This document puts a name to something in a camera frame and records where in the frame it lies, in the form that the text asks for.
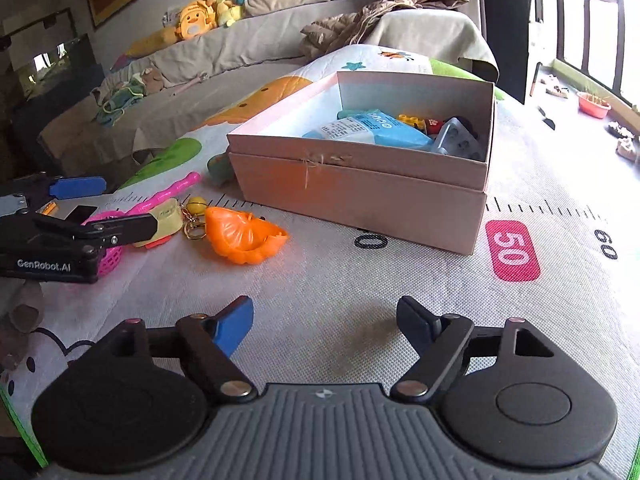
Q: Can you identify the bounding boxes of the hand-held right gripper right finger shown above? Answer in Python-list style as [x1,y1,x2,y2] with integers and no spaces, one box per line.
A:
[390,296,556,403]

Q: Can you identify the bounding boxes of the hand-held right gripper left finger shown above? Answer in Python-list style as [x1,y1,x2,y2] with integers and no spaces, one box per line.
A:
[100,295,258,403]

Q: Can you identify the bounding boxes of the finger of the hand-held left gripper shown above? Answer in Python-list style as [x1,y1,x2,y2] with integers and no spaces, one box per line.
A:
[0,174,107,216]
[30,214,157,251]

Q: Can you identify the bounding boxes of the pink plastic strainer basket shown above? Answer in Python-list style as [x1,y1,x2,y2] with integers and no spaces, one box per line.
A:
[82,171,202,278]

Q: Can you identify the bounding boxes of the pale yellow toy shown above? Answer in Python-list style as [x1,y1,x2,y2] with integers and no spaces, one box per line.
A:
[132,197,182,249]

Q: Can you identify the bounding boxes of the yellow ball keychain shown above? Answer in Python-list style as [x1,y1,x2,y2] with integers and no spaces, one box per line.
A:
[182,196,207,241]

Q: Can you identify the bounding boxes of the orange plastic toy shell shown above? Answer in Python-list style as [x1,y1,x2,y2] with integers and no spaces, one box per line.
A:
[205,206,289,265]

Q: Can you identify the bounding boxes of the teal plastic toy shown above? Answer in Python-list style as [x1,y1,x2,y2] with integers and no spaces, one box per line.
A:
[207,152,236,186]

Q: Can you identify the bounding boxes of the pink cardboard box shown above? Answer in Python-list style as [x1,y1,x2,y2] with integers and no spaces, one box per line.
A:
[226,71,497,256]

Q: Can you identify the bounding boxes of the grey blister pack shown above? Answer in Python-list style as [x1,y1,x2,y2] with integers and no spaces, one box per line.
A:
[431,117,487,161]

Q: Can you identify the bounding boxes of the blue tissue packet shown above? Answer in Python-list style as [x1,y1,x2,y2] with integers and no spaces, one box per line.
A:
[301,108,435,152]

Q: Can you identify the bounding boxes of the person's left hand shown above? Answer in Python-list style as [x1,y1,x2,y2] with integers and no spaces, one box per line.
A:
[0,280,46,376]

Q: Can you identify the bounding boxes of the black phone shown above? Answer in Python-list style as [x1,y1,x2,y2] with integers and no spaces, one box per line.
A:
[65,205,98,226]

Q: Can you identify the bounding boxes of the dark cabinet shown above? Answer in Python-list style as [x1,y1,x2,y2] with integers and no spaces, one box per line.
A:
[0,7,106,181]

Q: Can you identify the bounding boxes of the green cloth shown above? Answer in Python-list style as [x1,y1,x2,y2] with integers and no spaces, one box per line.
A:
[95,80,146,126]

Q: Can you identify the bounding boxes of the small brown plush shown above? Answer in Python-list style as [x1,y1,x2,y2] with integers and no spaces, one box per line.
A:
[140,67,166,96]

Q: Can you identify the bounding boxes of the pink wand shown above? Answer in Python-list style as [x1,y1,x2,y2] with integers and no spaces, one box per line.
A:
[172,72,208,96]

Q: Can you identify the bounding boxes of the long yellow pillow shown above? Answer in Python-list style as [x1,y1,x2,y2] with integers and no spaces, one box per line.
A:
[122,25,181,58]

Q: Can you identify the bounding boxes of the yellow duck plush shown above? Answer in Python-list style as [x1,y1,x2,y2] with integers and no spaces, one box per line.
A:
[177,0,217,38]

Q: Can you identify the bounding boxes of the beige covered sofa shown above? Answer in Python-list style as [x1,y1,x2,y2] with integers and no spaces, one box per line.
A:
[37,0,498,176]

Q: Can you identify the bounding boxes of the small yellow plush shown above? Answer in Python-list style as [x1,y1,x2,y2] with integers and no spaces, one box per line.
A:
[202,0,236,28]

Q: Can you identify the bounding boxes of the white stick vacuum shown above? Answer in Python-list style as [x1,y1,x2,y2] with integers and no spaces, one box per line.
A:
[529,61,557,132]

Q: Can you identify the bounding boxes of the pink slippers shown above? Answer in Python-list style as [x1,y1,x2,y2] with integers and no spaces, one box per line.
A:
[607,120,640,161]

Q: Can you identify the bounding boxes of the beige slippers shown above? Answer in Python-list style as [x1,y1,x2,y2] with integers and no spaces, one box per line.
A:
[542,74,571,100]

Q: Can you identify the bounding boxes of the red basin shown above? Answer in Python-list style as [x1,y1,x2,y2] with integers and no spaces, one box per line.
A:
[577,91,612,120]

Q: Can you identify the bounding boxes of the brown puffer jacket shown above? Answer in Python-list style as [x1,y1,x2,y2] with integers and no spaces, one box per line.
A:
[300,0,470,58]

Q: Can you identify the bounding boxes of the dark curtain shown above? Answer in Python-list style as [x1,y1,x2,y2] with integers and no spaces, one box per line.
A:
[475,0,531,106]

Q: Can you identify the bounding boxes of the dark window frame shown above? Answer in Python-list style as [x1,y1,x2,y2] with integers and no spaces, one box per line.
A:
[552,0,640,111]

